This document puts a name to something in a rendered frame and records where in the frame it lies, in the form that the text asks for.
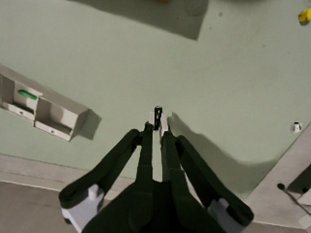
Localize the white three-compartment bin rack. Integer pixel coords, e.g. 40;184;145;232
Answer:
0;64;89;143

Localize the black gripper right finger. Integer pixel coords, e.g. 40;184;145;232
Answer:
159;113;255;233

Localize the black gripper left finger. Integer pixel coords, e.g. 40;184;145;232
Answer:
58;112;155;233

